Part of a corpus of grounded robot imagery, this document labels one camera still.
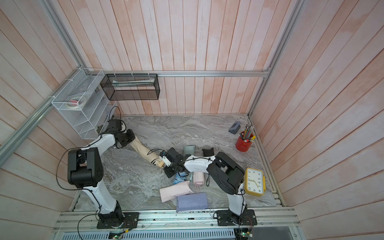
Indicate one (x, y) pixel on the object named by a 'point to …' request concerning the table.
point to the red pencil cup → (243, 142)
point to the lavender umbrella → (191, 202)
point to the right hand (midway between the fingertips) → (166, 170)
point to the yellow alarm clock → (255, 182)
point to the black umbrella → (208, 152)
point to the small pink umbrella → (198, 178)
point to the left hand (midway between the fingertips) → (136, 137)
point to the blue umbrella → (179, 177)
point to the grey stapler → (235, 127)
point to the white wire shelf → (89, 121)
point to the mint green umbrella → (189, 149)
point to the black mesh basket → (131, 86)
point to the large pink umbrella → (171, 192)
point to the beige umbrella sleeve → (153, 157)
